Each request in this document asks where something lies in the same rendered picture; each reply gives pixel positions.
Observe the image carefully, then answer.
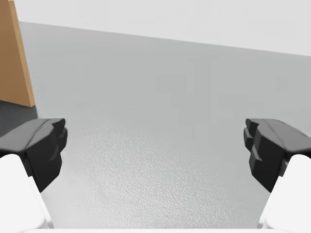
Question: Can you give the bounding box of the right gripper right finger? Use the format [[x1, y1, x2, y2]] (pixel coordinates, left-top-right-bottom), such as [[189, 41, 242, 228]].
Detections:
[[243, 118, 311, 229]]

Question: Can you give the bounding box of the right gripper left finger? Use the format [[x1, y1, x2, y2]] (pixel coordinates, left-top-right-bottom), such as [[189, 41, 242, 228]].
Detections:
[[0, 118, 68, 229]]

